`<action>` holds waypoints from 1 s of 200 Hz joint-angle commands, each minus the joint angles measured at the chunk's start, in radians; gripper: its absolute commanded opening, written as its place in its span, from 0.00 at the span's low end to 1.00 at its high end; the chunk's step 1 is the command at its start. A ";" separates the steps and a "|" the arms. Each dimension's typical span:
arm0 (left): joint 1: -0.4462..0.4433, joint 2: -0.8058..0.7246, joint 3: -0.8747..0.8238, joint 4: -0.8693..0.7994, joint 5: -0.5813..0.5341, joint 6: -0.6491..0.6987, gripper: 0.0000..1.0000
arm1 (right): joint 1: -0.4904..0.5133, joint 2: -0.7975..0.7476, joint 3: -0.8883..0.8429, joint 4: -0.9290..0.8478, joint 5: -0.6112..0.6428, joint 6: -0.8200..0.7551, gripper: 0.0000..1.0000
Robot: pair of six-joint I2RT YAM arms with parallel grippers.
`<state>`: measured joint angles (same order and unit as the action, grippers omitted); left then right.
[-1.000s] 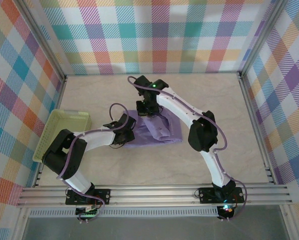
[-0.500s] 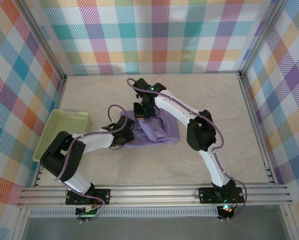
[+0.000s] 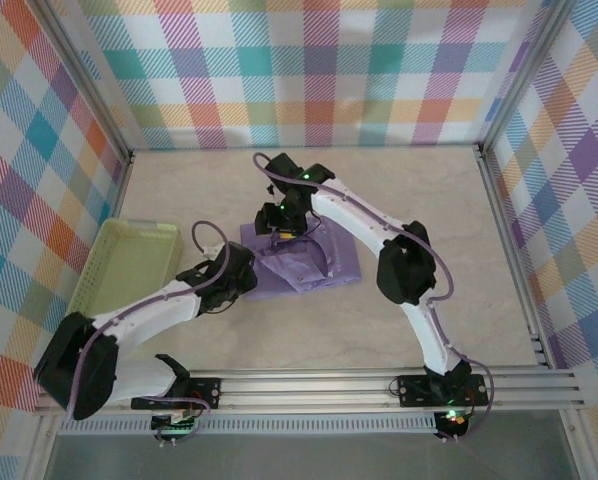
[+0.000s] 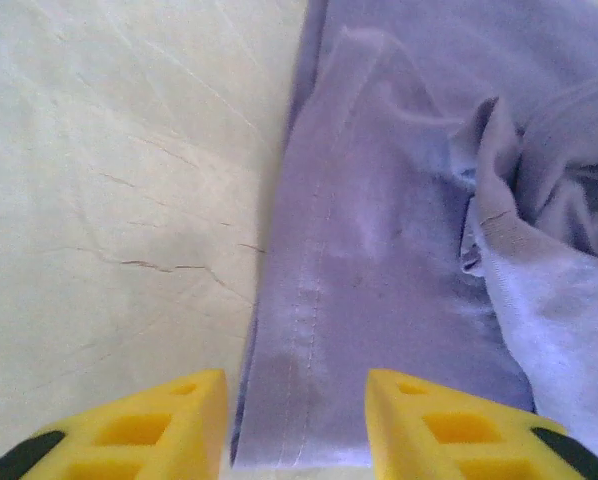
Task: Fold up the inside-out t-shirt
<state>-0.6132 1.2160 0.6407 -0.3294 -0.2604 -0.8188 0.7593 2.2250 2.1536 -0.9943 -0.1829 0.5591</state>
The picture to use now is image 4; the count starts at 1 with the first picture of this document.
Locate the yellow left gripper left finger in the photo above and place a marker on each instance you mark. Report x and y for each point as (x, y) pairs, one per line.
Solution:
(129, 440)

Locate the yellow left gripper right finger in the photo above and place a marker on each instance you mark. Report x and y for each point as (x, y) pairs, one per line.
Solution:
(454, 435)

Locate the purple t-shirt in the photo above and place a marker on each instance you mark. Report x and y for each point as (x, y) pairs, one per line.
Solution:
(379, 250)

